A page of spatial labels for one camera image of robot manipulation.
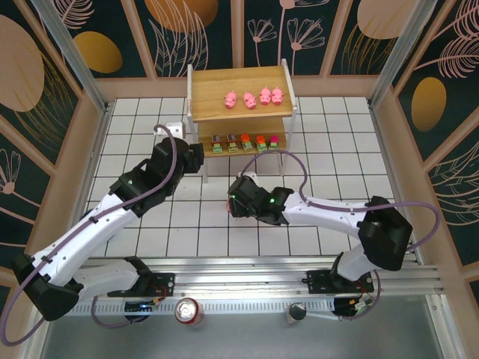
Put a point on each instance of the orange top toy truck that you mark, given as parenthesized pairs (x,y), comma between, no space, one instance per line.
(246,143)

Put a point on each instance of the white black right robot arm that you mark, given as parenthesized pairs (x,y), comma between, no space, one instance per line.
(322,217)

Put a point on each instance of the wooden two-tier shelf white legs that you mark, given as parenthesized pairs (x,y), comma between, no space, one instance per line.
(209,89)

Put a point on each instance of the black right controller board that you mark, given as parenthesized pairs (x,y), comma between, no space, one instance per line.
(355,304)

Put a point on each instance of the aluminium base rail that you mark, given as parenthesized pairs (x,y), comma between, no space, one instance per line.
(243,269)

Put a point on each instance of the magenta top toy truck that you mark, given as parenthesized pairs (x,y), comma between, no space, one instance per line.
(274,142)

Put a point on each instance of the red-orange top toy truck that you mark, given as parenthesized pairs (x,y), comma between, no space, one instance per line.
(260,144)

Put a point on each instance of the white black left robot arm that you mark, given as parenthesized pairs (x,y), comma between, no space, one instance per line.
(93,232)

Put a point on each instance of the pink plastic toy pig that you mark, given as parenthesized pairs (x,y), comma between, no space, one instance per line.
(277,96)
(231,100)
(265,96)
(249,100)
(228,205)

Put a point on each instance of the aluminium frame post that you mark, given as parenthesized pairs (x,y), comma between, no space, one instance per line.
(75,56)
(396,56)

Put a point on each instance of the black left controller board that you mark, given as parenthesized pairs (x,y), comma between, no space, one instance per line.
(140,307)

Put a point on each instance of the black controller board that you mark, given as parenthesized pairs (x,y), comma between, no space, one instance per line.
(355,304)
(140,307)

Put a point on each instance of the silver metal cup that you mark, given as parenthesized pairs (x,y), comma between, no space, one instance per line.
(296,311)

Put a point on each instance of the red soda can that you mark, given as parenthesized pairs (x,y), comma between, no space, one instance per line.
(189,312)

